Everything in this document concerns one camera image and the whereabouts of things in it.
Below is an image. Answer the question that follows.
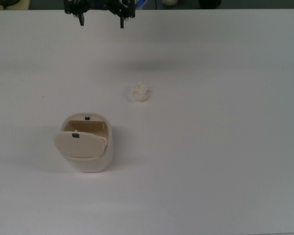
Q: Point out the white paper trash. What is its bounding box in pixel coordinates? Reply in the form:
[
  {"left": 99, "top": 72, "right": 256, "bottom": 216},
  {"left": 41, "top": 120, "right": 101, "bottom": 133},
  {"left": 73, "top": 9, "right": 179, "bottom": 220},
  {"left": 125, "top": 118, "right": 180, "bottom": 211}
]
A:
[{"left": 131, "top": 81, "right": 150, "bottom": 102}]

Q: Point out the small cream bin with lid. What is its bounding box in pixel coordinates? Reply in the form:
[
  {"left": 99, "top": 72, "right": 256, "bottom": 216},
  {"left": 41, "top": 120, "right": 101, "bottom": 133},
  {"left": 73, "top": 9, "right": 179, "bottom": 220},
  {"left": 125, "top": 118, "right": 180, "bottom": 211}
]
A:
[{"left": 53, "top": 112, "right": 114, "bottom": 174}]

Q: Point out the black round object on desk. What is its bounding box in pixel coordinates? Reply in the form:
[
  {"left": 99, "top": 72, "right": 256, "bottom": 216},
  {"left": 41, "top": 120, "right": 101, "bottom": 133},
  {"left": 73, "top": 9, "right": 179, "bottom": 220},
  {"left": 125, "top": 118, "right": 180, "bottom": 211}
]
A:
[{"left": 0, "top": 0, "right": 21, "bottom": 7}]

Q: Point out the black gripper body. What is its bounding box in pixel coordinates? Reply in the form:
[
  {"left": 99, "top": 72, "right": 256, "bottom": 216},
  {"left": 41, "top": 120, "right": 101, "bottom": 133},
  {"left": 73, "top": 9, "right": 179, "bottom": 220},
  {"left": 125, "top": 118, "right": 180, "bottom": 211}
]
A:
[{"left": 89, "top": 0, "right": 112, "bottom": 10}]

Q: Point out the light wooden desk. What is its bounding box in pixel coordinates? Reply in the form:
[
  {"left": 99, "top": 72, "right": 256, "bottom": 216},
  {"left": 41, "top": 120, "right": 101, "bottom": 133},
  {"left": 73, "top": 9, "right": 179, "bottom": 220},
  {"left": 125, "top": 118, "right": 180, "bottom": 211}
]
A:
[{"left": 0, "top": 0, "right": 31, "bottom": 11}]

